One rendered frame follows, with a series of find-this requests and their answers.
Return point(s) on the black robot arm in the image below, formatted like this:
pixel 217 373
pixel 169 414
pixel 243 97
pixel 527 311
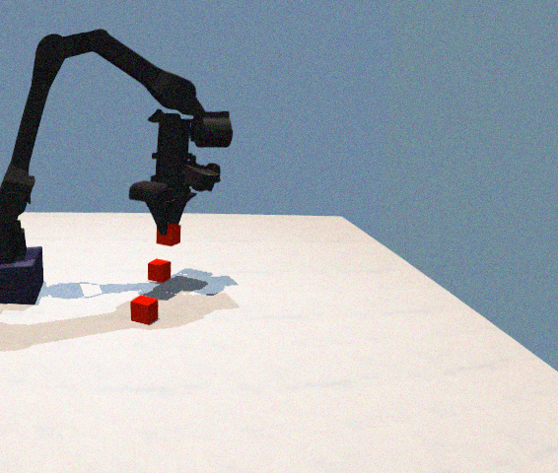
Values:
pixel 208 128

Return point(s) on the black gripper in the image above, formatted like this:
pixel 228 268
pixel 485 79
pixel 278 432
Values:
pixel 165 199

